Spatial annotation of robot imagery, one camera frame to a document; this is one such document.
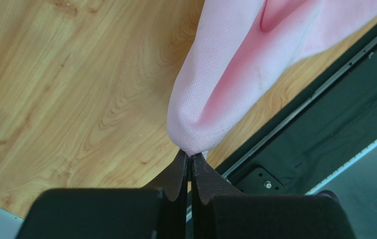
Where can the pink t shirt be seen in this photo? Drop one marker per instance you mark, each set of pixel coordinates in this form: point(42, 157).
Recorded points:
point(240, 49)

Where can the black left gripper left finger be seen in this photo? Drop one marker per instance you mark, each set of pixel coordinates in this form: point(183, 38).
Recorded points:
point(154, 211)

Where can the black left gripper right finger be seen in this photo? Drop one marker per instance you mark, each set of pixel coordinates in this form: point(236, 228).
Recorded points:
point(221, 211)

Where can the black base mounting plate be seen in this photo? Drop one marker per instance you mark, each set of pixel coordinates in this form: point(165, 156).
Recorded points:
point(321, 113)

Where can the aluminium frame rail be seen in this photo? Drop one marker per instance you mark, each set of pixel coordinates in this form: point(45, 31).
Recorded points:
point(343, 168)

